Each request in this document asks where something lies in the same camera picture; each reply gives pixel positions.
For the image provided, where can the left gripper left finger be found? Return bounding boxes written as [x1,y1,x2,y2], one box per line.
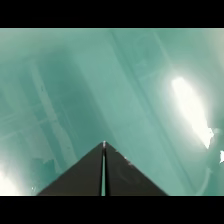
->
[37,141,105,197]

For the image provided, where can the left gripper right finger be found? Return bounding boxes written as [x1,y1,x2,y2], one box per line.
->
[103,141,169,197]

